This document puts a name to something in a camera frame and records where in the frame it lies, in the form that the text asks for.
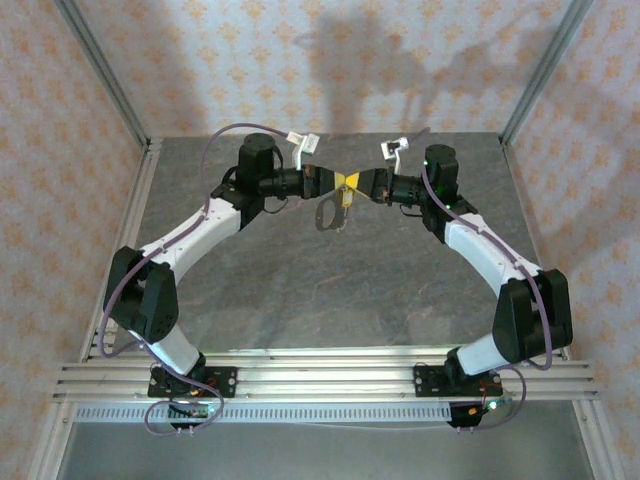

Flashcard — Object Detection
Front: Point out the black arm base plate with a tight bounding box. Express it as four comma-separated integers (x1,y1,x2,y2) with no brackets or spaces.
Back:
147,366,239,400
413,363,504,400

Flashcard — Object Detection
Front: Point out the aluminium table side rail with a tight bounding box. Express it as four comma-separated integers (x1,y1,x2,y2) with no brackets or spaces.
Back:
502,142,569,361
79,139,164,361

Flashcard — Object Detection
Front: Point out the white slotted cable duct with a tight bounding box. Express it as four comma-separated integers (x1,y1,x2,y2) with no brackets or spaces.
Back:
73,403,454,425

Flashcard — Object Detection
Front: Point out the aluminium mounting rail beam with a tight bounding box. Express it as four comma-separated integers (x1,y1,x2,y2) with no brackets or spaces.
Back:
52,349,601,401

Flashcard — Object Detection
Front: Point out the aluminium frame post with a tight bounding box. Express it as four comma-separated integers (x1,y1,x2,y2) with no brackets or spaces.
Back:
499,0,596,146
54,0,151,146

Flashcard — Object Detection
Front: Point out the small circuit board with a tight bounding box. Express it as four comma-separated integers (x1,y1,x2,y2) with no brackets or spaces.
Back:
168,401,214,419
467,397,516,417

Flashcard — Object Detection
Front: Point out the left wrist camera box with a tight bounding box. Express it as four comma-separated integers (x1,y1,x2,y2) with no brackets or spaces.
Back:
287,130,320,172

